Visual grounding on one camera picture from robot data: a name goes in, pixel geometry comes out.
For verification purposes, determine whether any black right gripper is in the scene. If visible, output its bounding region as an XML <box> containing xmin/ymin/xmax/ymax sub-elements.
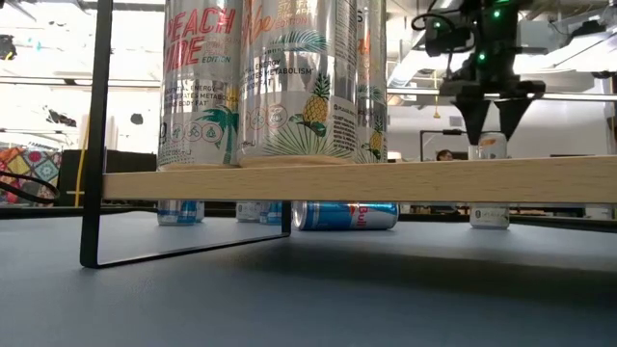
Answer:
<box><xmin>439</xmin><ymin>45</ymin><xmax>547</xmax><ymax>146</ymax></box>

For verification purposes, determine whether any Celsius Tropical Vibe can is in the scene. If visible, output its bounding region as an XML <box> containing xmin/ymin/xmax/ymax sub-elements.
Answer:
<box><xmin>235</xmin><ymin>0</ymin><xmax>359</xmax><ymax>169</ymax></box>
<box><xmin>468</xmin><ymin>131</ymin><xmax>511</xmax><ymax>230</ymax></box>
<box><xmin>355</xmin><ymin>0</ymin><xmax>389</xmax><ymax>165</ymax></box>

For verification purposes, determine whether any Celsius Peach Vibe can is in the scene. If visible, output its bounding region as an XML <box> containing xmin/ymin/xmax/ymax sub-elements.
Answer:
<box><xmin>156</xmin><ymin>0</ymin><xmax>244</xmax><ymax>171</ymax></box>

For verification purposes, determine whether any long ceiling light strip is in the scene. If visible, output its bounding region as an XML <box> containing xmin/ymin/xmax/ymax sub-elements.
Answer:
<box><xmin>0</xmin><ymin>74</ymin><xmax>163</xmax><ymax>92</ymax></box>
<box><xmin>385</xmin><ymin>85</ymin><xmax>617</xmax><ymax>103</ymax></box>

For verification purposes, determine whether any blue silver Red Bull can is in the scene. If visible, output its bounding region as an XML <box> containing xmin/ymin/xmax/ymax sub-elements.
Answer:
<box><xmin>290</xmin><ymin>200</ymin><xmax>400</xmax><ymax>231</ymax></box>
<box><xmin>258</xmin><ymin>200</ymin><xmax>283</xmax><ymax>227</ymax></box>
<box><xmin>156</xmin><ymin>200</ymin><xmax>199</xmax><ymax>227</ymax></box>

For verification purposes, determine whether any black low cabinet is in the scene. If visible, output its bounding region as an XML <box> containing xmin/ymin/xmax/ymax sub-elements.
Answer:
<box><xmin>54</xmin><ymin>148</ymin><xmax>160</xmax><ymax>207</ymax></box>

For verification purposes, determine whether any colourful patchwork cloth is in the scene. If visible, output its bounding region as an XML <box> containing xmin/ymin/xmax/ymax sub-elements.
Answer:
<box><xmin>0</xmin><ymin>147</ymin><xmax>63</xmax><ymax>207</ymax></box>

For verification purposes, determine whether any yellow hanging power cord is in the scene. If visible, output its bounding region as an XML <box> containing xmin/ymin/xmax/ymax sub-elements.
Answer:
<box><xmin>432</xmin><ymin>69</ymin><xmax>443</xmax><ymax>120</ymax></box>

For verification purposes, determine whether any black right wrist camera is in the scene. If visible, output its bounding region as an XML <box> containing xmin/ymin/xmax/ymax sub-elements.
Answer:
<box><xmin>412</xmin><ymin>10</ymin><xmax>476</xmax><ymax>58</ymax></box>

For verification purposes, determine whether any silver ventilation duct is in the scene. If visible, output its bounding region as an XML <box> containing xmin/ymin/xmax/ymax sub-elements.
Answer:
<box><xmin>387</xmin><ymin>0</ymin><xmax>464</xmax><ymax>91</ymax></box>

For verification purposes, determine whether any wooden shelf with black frame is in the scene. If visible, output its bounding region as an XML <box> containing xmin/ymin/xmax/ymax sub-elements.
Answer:
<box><xmin>79</xmin><ymin>0</ymin><xmax>617</xmax><ymax>269</ymax></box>

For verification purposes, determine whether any yellow cable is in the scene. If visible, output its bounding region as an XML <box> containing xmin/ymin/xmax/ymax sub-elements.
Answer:
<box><xmin>67</xmin><ymin>113</ymin><xmax>91</xmax><ymax>208</ymax></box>

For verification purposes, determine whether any black cable loop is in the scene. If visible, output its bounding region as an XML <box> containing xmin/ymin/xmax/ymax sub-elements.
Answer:
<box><xmin>0</xmin><ymin>171</ymin><xmax>62</xmax><ymax>206</ymax></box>

